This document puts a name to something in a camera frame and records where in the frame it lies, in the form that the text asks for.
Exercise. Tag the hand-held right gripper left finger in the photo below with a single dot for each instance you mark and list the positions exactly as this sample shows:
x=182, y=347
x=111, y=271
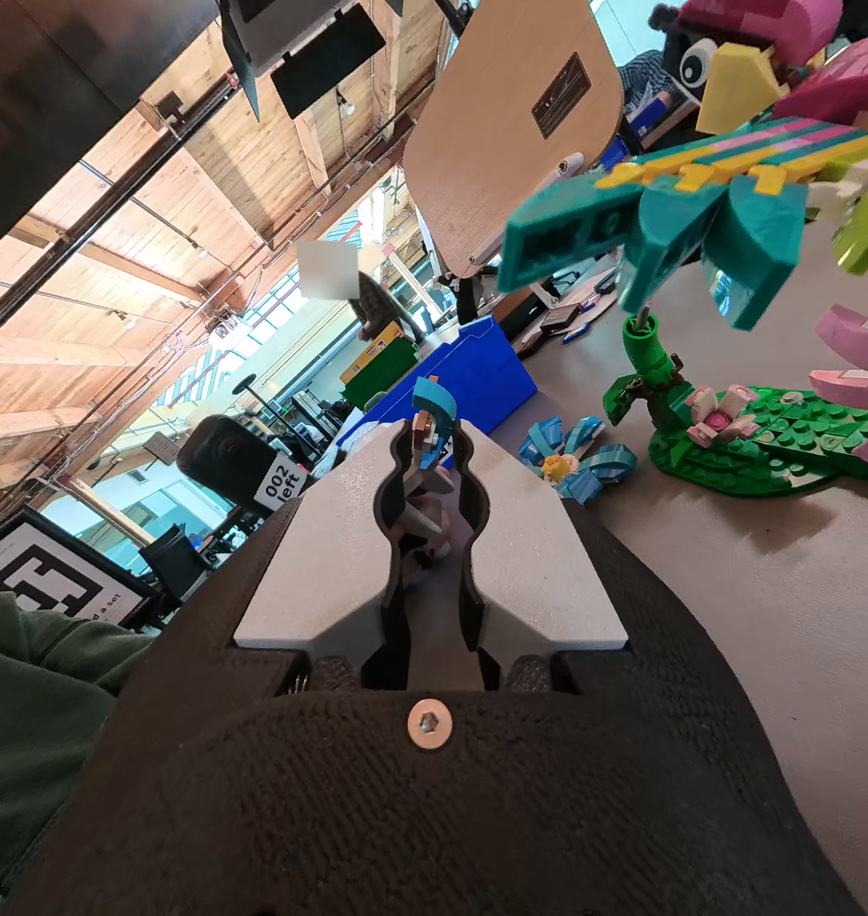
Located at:
x=319, y=572

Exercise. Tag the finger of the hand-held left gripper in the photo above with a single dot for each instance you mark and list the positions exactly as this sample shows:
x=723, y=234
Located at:
x=430, y=485
x=421, y=521

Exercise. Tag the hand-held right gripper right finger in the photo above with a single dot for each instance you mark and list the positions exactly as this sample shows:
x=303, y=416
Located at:
x=541, y=572

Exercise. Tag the blue white lego piece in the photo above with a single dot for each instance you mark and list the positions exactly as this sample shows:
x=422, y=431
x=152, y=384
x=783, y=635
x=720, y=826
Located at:
x=434, y=415

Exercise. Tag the blue lego flower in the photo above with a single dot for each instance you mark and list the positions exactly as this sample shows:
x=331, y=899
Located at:
x=584, y=458

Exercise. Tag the green lego plant base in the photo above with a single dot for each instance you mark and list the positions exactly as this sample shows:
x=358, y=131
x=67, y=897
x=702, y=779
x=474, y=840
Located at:
x=749, y=444

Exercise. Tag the colourful lego parrot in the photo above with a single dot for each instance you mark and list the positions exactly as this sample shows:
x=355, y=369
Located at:
x=691, y=200

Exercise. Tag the black floor lamp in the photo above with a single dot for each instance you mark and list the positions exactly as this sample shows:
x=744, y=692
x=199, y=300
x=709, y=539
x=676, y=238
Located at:
x=248, y=386

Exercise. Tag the blue plastic bin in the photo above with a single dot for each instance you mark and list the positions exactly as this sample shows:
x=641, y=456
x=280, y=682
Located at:
x=470, y=372

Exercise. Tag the green plastic bin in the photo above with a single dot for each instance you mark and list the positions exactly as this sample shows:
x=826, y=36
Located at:
x=384, y=368

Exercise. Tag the yellow cardboard box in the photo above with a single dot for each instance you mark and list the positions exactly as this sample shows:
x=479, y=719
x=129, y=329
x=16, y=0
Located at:
x=373, y=350

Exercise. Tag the black white framed sign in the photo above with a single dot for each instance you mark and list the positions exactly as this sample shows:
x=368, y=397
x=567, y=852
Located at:
x=40, y=572

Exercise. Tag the person's green sweater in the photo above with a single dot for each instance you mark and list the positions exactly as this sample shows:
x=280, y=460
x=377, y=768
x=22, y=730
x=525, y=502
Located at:
x=33, y=715

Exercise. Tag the light wooden board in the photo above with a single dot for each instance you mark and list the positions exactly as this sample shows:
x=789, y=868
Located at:
x=491, y=143

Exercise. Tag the black hanging light fixture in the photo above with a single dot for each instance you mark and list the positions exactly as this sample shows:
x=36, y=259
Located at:
x=312, y=57

